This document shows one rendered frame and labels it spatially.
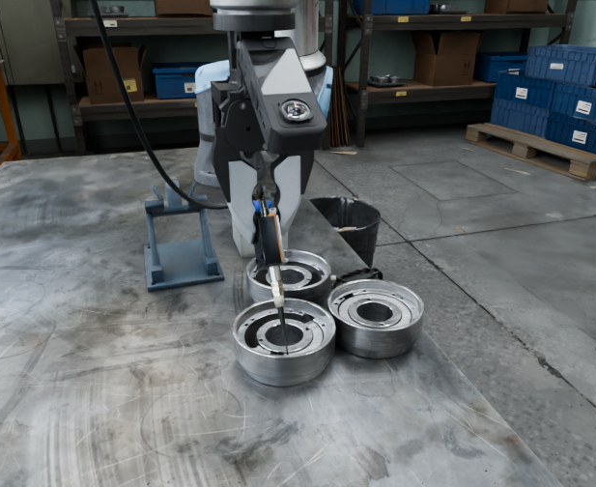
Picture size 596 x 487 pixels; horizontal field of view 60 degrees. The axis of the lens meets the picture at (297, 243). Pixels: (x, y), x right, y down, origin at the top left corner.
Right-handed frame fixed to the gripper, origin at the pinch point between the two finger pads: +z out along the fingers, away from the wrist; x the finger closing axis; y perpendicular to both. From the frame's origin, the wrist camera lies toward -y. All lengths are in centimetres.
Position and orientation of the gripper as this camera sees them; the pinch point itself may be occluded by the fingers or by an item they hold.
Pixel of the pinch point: (266, 233)
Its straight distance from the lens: 51.8
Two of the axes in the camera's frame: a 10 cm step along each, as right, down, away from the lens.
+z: 0.0, 9.0, 4.4
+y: -2.9, -4.2, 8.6
